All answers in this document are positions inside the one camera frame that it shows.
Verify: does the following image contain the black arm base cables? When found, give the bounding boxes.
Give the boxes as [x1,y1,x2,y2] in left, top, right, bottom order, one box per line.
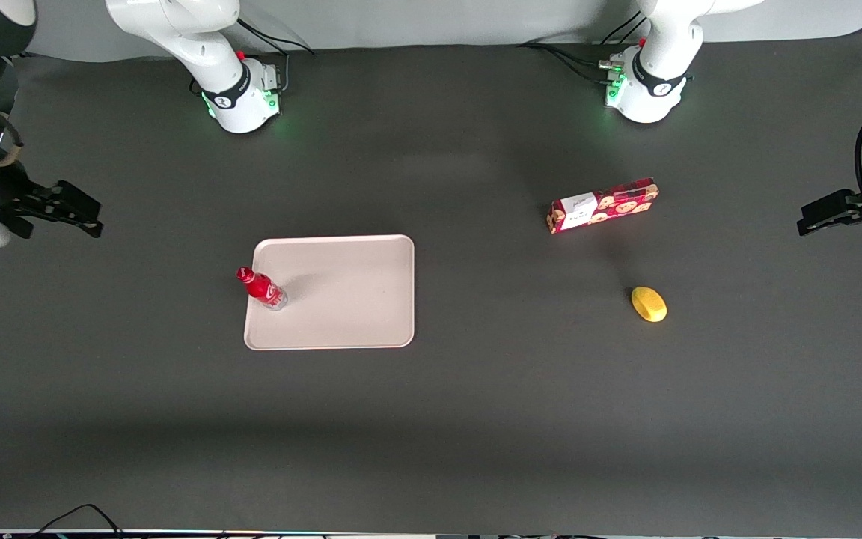
[517,10,645,88]
[236,15,314,95]

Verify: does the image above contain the yellow lemon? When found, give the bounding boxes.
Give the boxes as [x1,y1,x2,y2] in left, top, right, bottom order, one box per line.
[630,285,668,323]

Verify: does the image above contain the red coke bottle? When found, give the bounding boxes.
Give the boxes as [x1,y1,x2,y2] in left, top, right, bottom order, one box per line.
[236,266,289,312]

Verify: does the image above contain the beige rectangular plastic tray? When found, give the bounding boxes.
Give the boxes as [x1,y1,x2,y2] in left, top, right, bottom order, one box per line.
[243,234,416,351]

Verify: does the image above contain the red cookie box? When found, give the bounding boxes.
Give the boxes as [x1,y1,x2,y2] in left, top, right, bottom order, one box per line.
[546,177,660,235]

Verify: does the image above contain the dark grey table cover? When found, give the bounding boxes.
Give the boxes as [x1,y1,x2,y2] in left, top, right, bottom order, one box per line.
[0,26,862,537]

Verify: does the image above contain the black right arm base cables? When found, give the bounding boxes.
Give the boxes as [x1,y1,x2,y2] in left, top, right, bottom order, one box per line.
[236,15,314,95]

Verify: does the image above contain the black left arm base cables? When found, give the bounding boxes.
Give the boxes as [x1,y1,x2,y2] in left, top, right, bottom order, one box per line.
[517,10,645,88]

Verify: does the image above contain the thin black cable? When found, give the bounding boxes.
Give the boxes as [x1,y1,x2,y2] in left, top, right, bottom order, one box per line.
[25,503,126,539]

